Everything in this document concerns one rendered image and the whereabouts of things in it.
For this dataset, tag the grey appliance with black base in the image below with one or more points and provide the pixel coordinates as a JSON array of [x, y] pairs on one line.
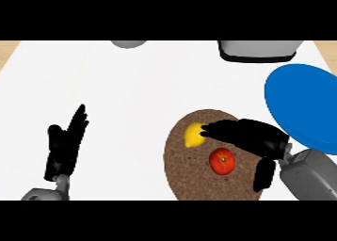
[[258, 50]]

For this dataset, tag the yellow lemon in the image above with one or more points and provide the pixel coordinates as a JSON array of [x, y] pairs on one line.
[[192, 135]]

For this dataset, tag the brown oval placemat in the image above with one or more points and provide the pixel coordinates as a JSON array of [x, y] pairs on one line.
[[198, 175]]

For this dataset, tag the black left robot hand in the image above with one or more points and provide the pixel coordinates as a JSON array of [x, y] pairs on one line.
[[62, 150]]

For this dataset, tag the grey round object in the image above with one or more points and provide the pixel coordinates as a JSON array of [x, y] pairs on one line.
[[129, 43]]

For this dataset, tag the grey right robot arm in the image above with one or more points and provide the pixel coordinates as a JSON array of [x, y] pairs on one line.
[[310, 175]]

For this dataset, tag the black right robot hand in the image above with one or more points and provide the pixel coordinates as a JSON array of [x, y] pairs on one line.
[[250, 133]]

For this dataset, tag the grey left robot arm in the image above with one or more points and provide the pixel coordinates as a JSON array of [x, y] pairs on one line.
[[47, 190]]

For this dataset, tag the red tomato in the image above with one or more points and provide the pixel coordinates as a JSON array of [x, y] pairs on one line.
[[221, 161]]

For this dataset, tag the blue plate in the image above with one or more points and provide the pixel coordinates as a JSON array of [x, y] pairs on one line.
[[310, 106]]

